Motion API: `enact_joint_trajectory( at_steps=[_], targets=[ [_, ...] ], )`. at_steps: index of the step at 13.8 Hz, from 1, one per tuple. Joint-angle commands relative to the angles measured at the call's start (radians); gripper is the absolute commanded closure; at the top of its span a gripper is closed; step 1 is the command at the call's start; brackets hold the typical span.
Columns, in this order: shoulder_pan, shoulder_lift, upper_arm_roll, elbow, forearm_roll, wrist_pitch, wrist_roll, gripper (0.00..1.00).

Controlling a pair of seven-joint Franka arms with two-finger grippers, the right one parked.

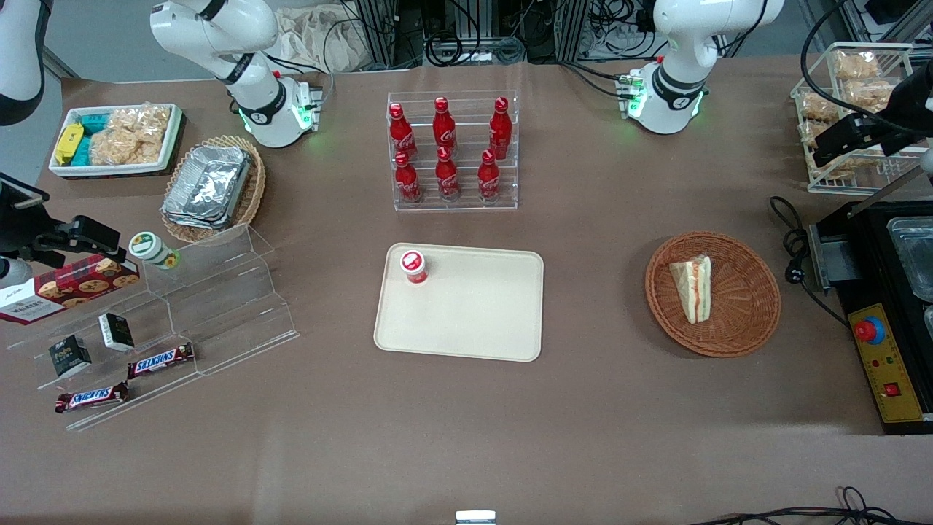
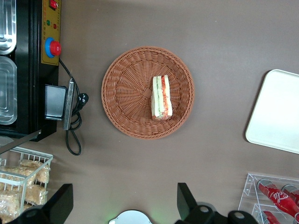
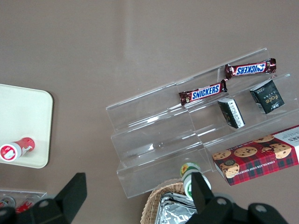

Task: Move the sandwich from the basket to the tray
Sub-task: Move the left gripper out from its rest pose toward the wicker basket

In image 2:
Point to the round brown wicker basket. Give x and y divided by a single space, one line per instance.
126 93

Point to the clear acrylic bottle rack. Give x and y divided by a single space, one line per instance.
250 186

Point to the cream plastic tray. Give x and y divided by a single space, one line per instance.
275 112

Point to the plastic-wrapped sandwich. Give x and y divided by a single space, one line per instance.
155 98

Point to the aluminium foil container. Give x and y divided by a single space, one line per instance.
7 23
8 93

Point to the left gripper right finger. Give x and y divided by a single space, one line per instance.
187 207

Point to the red cola bottle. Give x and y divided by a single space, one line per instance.
293 193
278 197
271 218

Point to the clear bag of crispy snack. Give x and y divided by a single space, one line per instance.
14 170
35 194
9 200
43 173

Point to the black machine with yellow panel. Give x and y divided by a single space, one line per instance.
25 70

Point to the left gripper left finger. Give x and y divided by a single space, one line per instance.
58 205

